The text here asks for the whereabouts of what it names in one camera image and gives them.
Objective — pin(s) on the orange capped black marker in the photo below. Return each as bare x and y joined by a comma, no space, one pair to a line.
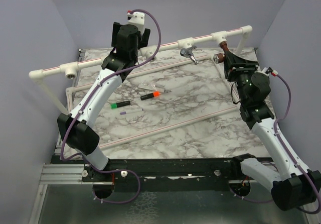
150,95

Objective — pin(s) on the grey chrome lever faucet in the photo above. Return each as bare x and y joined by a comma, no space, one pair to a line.
188,53

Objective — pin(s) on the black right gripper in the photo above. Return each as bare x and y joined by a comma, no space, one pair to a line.
232,65

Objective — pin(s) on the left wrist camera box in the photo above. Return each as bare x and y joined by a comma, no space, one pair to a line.
137,19

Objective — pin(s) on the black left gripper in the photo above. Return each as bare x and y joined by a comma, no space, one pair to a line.
144,38

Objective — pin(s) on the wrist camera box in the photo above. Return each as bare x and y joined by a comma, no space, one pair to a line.
137,19
268,71

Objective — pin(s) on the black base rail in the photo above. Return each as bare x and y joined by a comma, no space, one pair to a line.
159,175

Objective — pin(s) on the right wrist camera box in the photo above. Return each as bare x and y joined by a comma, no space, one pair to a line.
268,71

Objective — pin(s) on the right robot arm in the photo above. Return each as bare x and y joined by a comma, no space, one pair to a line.
293,184

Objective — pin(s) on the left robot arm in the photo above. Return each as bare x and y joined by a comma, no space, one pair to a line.
76,128

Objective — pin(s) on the purple capped white pen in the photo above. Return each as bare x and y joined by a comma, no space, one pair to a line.
131,111

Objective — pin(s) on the green capped black marker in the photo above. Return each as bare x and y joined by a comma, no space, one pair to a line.
120,104

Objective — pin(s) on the clear plastic bag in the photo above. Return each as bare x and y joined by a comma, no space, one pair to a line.
152,87

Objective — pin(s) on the brown faucet chrome knob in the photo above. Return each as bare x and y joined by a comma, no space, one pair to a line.
220,57

